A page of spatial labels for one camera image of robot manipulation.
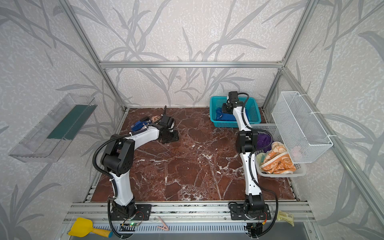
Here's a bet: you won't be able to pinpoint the blue towel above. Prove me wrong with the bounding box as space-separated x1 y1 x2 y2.
216 108 236 122

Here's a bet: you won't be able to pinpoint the purple cloth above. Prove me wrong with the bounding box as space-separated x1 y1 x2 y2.
257 134 273 153

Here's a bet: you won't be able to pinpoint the orange patterned towel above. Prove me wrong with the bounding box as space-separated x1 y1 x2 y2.
260 142 297 175

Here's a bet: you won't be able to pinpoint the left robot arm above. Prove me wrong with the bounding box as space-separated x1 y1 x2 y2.
92 126 179 215

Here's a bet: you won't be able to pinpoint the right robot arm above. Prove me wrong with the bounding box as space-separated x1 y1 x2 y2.
222 101 270 220

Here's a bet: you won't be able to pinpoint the beige rubber bands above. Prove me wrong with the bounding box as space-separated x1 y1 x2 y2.
151 115 161 123

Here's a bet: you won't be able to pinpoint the teal plastic basket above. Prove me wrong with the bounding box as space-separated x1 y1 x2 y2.
210 96 262 128

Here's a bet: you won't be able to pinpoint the white plastic laundry basket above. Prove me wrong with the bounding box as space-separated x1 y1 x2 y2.
255 124 307 178

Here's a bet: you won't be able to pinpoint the pink clothespin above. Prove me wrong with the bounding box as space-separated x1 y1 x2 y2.
157 217 170 232

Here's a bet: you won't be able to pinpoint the yellow label tag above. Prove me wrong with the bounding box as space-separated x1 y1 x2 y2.
277 210 295 227

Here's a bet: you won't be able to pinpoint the yellow plastic scoop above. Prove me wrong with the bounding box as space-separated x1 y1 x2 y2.
68 218 113 238

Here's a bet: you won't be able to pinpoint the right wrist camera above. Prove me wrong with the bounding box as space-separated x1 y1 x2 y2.
227 91 239 103

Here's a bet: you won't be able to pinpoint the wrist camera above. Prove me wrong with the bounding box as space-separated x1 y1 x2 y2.
227 91 239 103
158 115 175 130

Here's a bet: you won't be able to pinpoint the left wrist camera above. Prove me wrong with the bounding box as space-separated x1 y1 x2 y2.
158 115 175 130

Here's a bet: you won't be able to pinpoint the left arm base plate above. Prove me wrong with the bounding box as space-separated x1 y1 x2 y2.
111 204 152 221

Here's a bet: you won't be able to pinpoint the white wire mesh basket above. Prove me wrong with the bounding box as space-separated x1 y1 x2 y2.
272 91 333 164

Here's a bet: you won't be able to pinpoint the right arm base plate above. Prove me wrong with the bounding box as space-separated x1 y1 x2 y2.
228 202 272 221

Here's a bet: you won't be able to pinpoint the clear plastic wall shelf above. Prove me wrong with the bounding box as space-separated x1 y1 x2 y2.
9 94 98 163

